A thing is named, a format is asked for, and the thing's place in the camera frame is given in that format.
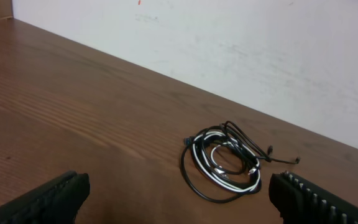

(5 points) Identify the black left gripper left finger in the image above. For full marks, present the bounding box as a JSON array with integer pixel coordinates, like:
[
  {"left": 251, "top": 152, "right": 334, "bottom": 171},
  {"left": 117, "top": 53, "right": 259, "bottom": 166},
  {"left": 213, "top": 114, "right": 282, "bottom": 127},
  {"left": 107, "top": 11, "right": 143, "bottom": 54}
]
[{"left": 0, "top": 170, "right": 90, "bottom": 223}]

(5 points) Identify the black cable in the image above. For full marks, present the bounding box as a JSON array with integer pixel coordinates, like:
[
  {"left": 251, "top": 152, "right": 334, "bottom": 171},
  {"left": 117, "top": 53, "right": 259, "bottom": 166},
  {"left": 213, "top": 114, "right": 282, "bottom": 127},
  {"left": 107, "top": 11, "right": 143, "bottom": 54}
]
[{"left": 180, "top": 120, "right": 301, "bottom": 204}]

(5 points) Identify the white cable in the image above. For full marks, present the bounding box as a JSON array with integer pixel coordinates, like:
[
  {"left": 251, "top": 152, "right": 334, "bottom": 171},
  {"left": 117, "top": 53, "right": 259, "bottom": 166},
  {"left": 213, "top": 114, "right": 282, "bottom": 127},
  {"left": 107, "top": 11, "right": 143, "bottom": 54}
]
[{"left": 191, "top": 130, "right": 261, "bottom": 193}]

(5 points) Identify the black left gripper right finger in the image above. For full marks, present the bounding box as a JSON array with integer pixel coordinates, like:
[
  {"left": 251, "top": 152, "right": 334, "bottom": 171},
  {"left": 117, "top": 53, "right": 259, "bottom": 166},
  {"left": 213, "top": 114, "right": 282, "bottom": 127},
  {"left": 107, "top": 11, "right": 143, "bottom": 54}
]
[{"left": 268, "top": 171, "right": 358, "bottom": 224}]

